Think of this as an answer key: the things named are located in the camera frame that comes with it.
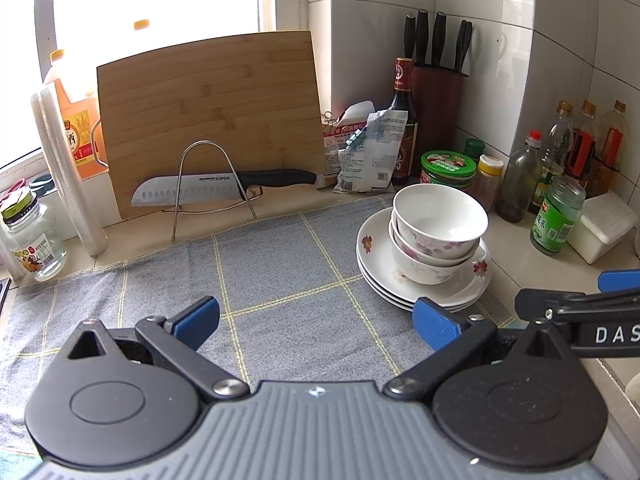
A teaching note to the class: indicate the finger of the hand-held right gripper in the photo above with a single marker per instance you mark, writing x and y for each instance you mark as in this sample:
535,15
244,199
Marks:
545,302
620,281

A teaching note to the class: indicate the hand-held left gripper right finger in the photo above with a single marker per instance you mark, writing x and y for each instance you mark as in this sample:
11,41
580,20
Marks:
435,322

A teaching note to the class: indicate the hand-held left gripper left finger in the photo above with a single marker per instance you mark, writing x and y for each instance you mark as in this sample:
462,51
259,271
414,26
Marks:
197,317

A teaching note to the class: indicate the white floral bowl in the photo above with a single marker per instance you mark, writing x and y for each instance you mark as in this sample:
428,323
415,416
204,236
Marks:
400,246
440,210
430,275

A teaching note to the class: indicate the white fruit-print plate with stain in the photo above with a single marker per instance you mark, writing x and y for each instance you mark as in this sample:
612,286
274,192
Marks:
385,290

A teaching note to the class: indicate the person's right hand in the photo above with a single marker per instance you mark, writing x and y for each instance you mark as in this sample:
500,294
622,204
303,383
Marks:
633,386

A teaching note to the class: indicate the white plastic box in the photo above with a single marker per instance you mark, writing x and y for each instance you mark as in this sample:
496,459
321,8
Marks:
605,225

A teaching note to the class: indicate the green-labelled glass jar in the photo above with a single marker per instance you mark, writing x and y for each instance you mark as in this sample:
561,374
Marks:
555,225

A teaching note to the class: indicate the grey and teal checked towel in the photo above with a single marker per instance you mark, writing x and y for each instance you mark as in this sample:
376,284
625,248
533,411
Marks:
280,260

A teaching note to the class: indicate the red-capped dark glass bottle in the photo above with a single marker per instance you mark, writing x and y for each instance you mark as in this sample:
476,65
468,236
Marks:
517,185

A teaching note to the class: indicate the yellow-lidded spice jar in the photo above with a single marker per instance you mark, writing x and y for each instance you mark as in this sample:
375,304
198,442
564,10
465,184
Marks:
487,185

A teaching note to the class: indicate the gold-capped dark red bottle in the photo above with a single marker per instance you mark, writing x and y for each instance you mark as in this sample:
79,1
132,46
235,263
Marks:
582,150

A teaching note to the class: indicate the green-lidded sauce jar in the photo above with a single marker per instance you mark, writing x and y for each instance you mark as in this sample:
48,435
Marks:
447,165

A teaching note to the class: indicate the small green-capped jar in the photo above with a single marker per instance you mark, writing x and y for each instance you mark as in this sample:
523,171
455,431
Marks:
473,147

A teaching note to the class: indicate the white plastic seasoning bag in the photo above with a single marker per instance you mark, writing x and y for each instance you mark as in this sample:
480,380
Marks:
370,160

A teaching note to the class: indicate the glass jar with yellow-green lid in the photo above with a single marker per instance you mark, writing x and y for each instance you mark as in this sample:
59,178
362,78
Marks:
35,245

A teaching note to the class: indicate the tall cling film roll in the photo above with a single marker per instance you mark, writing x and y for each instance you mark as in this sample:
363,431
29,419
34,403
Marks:
65,175

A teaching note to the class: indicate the short cling film roll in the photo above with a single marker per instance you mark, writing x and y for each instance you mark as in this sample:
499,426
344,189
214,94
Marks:
10,260

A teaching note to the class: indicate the green binder clip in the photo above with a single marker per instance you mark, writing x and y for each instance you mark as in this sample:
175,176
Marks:
357,139

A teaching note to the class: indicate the red and white packet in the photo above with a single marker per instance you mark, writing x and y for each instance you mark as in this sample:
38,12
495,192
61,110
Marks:
332,150

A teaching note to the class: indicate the dark red knife block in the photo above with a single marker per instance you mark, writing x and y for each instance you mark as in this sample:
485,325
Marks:
437,120

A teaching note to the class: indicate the teal round lid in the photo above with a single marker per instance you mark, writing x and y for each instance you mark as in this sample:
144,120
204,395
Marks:
42,185

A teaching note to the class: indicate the dark soy sauce bottle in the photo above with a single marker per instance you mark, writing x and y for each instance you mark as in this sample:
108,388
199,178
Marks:
405,110

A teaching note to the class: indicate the bamboo cutting board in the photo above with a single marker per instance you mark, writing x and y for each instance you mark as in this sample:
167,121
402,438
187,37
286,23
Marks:
210,95

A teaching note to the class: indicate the orange plastic jug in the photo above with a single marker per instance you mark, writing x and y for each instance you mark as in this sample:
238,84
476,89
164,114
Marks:
75,130
141,24

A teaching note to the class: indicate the black binder clip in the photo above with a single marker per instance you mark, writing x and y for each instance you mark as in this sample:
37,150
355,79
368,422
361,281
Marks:
327,119

